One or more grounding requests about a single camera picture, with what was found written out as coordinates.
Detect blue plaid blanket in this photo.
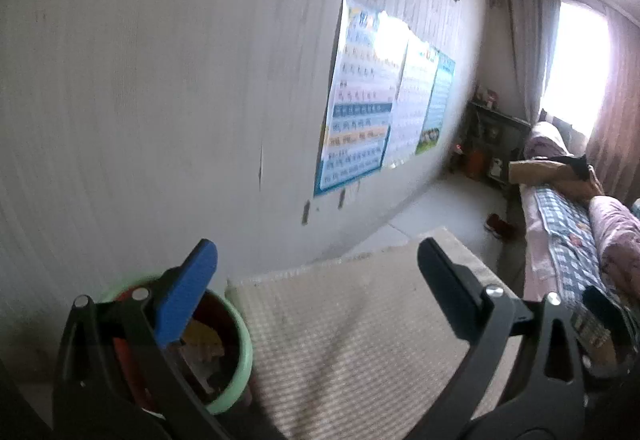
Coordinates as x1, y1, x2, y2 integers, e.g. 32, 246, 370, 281
532, 185, 621, 321

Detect brown coat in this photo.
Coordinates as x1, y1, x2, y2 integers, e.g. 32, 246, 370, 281
507, 155, 606, 195

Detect dark shelf cabinet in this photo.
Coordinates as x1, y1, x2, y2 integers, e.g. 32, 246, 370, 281
462, 100, 532, 188

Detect bright window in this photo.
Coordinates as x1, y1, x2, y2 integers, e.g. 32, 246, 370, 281
542, 0, 613, 135

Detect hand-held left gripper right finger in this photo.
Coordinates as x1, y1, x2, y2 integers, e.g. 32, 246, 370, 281
400, 237, 587, 440

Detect pink bed sheet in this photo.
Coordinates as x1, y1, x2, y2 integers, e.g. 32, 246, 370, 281
520, 187, 561, 301

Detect green bin with red inside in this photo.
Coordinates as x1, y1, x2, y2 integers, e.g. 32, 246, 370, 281
95, 282, 253, 416

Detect white chart wall poster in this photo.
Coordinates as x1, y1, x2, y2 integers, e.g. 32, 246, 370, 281
382, 27, 441, 171

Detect striped beige tablecloth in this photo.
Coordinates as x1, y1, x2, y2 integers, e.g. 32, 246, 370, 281
225, 226, 526, 440

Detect teal chart wall poster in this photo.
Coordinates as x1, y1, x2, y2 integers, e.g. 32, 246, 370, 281
415, 50, 457, 155

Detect pink pillow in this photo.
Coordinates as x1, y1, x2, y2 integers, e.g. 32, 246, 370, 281
525, 121, 571, 161

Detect yellow snack wrapper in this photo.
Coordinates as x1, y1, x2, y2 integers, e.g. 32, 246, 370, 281
182, 320, 223, 348

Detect pink quilt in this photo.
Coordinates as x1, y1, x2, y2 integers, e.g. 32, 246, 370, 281
587, 196, 640, 315

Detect red shoes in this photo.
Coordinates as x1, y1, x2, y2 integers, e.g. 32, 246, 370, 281
485, 214, 516, 238

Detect sheer white curtain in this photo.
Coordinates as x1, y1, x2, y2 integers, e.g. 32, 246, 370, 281
507, 0, 563, 121

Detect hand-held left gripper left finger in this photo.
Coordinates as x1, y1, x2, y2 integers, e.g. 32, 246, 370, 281
51, 239, 232, 440

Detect orange container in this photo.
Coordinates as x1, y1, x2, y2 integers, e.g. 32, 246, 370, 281
466, 151, 487, 178

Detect pink brown curtain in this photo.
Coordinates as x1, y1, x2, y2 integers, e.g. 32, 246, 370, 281
585, 10, 640, 205

